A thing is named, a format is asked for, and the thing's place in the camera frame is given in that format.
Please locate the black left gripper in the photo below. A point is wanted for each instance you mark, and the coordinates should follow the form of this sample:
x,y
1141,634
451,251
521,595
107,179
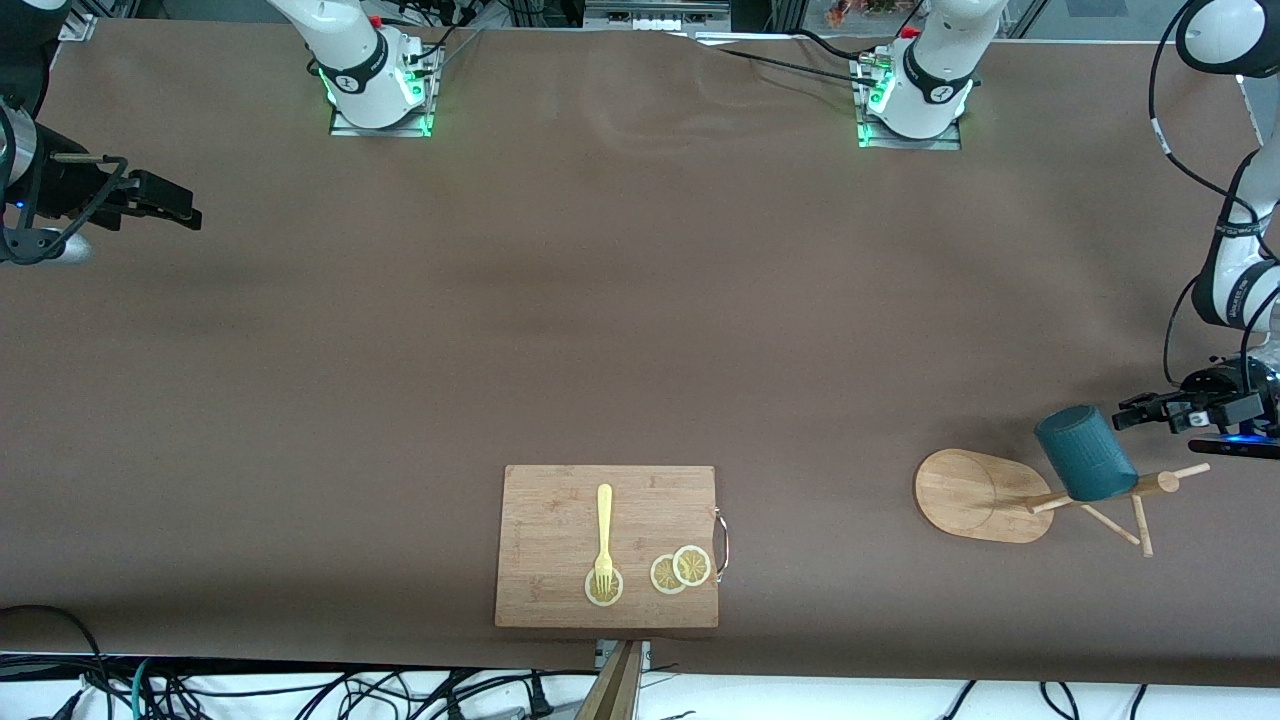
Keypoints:
x,y
1203,390

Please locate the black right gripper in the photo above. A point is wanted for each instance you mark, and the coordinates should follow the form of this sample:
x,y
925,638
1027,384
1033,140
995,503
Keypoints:
x,y
62,187

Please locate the dark teal mug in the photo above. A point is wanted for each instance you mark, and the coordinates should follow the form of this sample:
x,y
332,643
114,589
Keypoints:
x,y
1085,455

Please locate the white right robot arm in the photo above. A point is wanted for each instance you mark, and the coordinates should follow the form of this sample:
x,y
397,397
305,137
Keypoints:
x,y
350,50

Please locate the wooden mug rack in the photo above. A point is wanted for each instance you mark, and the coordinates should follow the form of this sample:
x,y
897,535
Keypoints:
x,y
965,495

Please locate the brown table cover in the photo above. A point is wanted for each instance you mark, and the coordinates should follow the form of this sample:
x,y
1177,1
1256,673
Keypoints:
x,y
300,450

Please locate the overlapping lemon slice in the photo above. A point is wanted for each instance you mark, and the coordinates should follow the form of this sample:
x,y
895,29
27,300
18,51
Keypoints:
x,y
691,565

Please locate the bamboo cutting board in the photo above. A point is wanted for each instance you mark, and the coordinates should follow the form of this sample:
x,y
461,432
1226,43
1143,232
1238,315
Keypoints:
x,y
550,540

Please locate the grey power strip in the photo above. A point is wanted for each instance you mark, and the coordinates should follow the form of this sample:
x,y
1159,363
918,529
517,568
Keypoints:
x,y
650,18

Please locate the partly covered lemon slice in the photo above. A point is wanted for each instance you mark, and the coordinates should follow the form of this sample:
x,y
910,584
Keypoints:
x,y
662,576

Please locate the yellow plastic fork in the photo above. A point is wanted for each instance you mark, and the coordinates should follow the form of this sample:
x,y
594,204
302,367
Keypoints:
x,y
604,520

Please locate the lemon slice under fork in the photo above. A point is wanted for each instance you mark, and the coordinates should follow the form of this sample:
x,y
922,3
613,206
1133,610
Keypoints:
x,y
590,592

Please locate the black power plug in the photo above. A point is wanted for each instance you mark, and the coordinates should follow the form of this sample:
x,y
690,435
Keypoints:
x,y
540,700

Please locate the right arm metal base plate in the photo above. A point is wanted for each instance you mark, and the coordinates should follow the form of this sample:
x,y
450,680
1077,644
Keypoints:
x,y
345,128

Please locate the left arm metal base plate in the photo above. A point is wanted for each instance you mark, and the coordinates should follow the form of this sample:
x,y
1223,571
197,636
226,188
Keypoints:
x,y
945,143

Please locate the metal table edge bracket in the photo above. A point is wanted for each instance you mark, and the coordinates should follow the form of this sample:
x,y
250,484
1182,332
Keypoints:
x,y
603,652

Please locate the wooden post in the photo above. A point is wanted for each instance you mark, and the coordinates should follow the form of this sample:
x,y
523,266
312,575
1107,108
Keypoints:
x,y
615,690

